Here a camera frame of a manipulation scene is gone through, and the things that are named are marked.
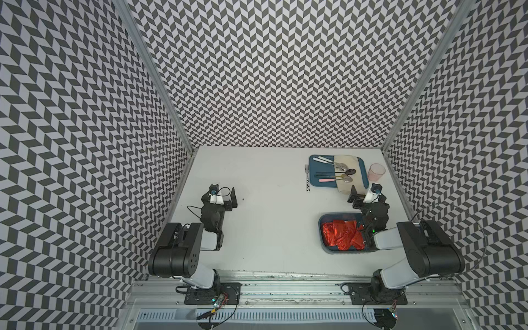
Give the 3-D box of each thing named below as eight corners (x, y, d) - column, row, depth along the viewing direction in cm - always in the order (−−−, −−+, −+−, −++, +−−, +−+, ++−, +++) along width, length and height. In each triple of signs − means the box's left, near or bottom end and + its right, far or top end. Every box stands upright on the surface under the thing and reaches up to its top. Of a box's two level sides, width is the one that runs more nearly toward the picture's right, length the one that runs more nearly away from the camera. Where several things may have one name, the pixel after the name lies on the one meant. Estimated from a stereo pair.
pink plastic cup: (369, 182, 105) (374, 174, 100) (365, 171, 110) (370, 163, 104) (381, 182, 105) (387, 174, 100) (377, 171, 110) (382, 163, 104)
